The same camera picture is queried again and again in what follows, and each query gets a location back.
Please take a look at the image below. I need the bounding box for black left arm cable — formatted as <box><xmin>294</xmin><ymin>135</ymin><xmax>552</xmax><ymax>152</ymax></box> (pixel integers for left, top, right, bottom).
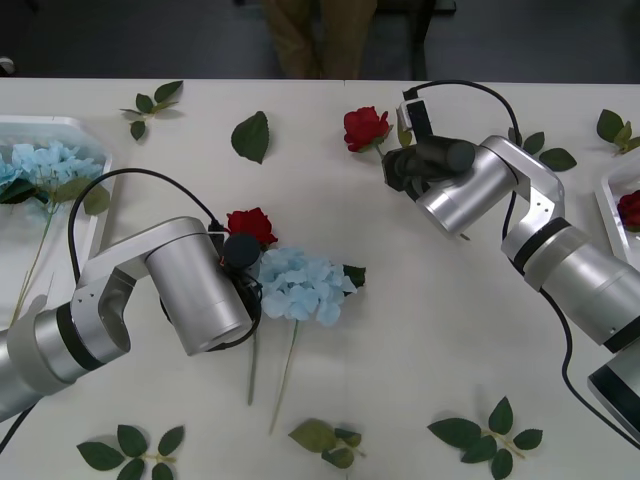
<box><xmin>0</xmin><ymin>167</ymin><xmax>265</xmax><ymax>437</ymax></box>

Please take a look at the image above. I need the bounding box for large single green leaf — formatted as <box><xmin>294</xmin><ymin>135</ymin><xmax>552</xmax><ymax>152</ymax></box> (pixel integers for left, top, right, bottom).
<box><xmin>230</xmin><ymin>110</ymin><xmax>271</xmax><ymax>166</ymax></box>

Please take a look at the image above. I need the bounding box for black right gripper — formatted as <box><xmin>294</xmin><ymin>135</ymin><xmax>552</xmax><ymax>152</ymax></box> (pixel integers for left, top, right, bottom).
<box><xmin>382</xmin><ymin>144</ymin><xmax>425</xmax><ymax>193</ymax></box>

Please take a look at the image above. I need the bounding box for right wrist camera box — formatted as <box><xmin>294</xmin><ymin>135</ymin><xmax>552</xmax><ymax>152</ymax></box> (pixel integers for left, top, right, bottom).
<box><xmin>396</xmin><ymin>98</ymin><xmax>435</xmax><ymax>146</ymax></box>

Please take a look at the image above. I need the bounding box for yellowish green leaf twig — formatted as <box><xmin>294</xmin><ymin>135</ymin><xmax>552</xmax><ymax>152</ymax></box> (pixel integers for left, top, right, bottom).
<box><xmin>287</xmin><ymin>418</ymin><xmax>368</xmax><ymax>471</ymax></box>

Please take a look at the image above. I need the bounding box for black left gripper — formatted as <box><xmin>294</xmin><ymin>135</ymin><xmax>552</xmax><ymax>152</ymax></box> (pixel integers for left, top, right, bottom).
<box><xmin>233</xmin><ymin>270</ymin><xmax>264</xmax><ymax>307</ymax></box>

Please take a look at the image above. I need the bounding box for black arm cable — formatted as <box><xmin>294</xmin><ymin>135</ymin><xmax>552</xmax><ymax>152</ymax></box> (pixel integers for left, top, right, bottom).
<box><xmin>0</xmin><ymin>167</ymin><xmax>265</xmax><ymax>437</ymax></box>
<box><xmin>402</xmin><ymin>79</ymin><xmax>640</xmax><ymax>447</ymax></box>

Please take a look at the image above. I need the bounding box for person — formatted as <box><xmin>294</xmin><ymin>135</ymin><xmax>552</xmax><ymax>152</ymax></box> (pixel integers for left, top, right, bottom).
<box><xmin>258</xmin><ymin>0</ymin><xmax>377</xmax><ymax>80</ymax></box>

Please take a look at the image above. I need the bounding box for pale blue flower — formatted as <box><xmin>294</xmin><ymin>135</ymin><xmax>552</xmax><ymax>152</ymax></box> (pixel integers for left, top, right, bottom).
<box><xmin>0</xmin><ymin>139</ymin><xmax>112</xmax><ymax>321</ymax></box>
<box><xmin>257</xmin><ymin>244</ymin><xmax>368</xmax><ymax>435</ymax></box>

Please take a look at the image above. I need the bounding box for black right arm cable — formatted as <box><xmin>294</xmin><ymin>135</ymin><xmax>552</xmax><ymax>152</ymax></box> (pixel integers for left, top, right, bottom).
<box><xmin>402</xmin><ymin>79</ymin><xmax>640</xmax><ymax>447</ymax></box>

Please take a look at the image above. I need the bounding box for shallow white plastic box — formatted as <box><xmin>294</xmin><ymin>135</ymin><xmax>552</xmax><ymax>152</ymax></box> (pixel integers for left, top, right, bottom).
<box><xmin>593</xmin><ymin>159</ymin><xmax>640</xmax><ymax>265</ymax></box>
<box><xmin>0</xmin><ymin>115</ymin><xmax>117</xmax><ymax>321</ymax></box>

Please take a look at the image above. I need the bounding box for red rose with green stem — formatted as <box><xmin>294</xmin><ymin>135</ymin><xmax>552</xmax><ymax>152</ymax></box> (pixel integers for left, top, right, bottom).
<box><xmin>616</xmin><ymin>189</ymin><xmax>640</xmax><ymax>234</ymax></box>
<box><xmin>342</xmin><ymin>105</ymin><xmax>471</xmax><ymax>242</ymax></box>
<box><xmin>225</xmin><ymin>207</ymin><xmax>279</xmax><ymax>405</ymax></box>

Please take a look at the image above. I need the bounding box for loose green leaf twig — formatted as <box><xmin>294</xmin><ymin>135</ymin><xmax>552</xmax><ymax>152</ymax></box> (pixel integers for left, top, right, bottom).
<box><xmin>507</xmin><ymin>127</ymin><xmax>579</xmax><ymax>173</ymax></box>
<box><xmin>426</xmin><ymin>395</ymin><xmax>544</xmax><ymax>480</ymax></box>
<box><xmin>76</xmin><ymin>423</ymin><xmax>186</xmax><ymax>480</ymax></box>
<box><xmin>118</xmin><ymin>79</ymin><xmax>185</xmax><ymax>142</ymax></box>
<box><xmin>596</xmin><ymin>108</ymin><xmax>640</xmax><ymax>158</ymax></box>

